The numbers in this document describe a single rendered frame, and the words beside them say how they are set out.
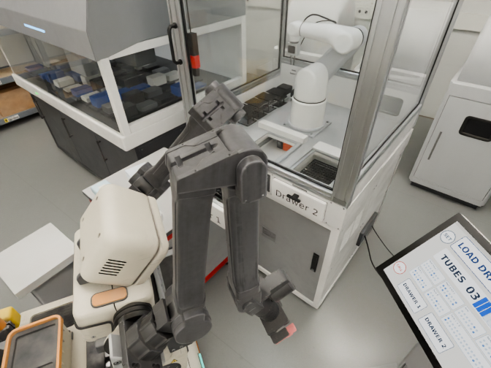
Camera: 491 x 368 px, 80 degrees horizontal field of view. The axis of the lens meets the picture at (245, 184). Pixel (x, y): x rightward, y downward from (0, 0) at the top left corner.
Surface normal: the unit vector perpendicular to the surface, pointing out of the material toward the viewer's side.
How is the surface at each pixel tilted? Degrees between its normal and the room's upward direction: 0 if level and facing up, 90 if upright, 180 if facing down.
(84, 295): 8
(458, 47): 90
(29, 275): 0
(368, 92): 90
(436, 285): 50
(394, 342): 0
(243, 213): 90
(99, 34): 90
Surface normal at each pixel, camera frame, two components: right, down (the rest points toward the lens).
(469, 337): -0.76, -0.41
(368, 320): -0.01, -0.77
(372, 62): -0.64, 0.50
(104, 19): 0.77, 0.40
